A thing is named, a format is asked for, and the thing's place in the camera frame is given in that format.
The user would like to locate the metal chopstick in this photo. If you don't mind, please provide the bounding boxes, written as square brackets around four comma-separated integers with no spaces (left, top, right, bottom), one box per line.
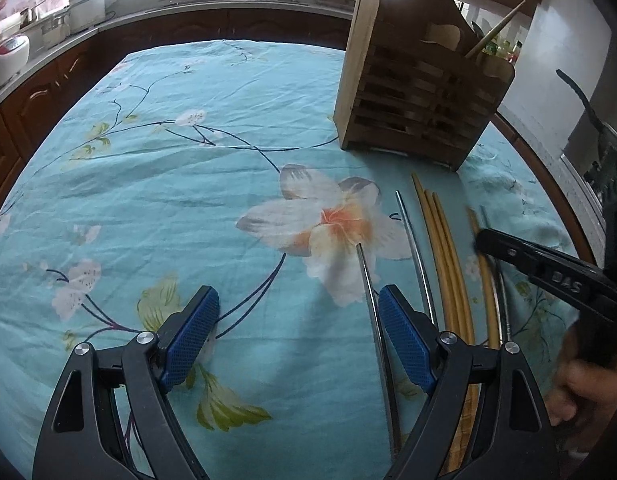
[356,244,401,462]
[478,204,512,344]
[395,190,437,326]

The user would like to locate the person's right hand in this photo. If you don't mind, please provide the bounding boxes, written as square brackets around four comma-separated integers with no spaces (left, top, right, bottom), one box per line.
[545,325,617,453]

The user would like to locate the condiment bottles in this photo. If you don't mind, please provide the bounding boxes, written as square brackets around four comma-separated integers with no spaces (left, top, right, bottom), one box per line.
[482,36,523,65]

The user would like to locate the teal floral tablecloth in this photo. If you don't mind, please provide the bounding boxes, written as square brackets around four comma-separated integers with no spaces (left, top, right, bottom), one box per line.
[0,41,573,479]

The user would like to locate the wooden utensil holder box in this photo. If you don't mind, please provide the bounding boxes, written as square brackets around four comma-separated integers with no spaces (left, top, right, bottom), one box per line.
[333,0,515,170]

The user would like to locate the white rice cooker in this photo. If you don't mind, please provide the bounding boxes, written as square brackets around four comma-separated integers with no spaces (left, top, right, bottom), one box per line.
[0,35,30,88]

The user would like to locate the black pan handle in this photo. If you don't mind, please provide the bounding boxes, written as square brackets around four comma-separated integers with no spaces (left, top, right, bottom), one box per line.
[555,68,603,131]

